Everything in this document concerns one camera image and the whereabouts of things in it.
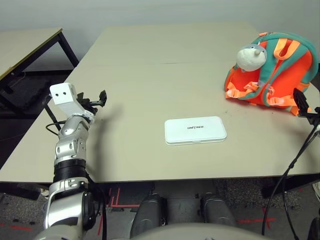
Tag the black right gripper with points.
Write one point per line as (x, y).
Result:
(315, 117)

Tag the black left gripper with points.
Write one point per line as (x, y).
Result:
(91, 106)

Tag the orange teal backpack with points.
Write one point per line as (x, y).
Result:
(287, 70)

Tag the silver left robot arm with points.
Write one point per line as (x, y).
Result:
(70, 155)

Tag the grey white plush toy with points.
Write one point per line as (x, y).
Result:
(250, 58)

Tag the tan black-framed side table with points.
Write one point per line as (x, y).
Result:
(22, 45)

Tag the white plastic object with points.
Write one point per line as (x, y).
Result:
(44, 193)

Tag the dark grey left robot leg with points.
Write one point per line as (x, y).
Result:
(147, 212)

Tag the dark grey robot leg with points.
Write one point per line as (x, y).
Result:
(217, 210)
(147, 212)

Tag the dark grey right robot leg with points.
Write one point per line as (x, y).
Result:
(217, 210)

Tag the grey robot torso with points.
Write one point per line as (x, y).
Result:
(175, 232)

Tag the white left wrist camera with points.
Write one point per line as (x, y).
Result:
(62, 97)

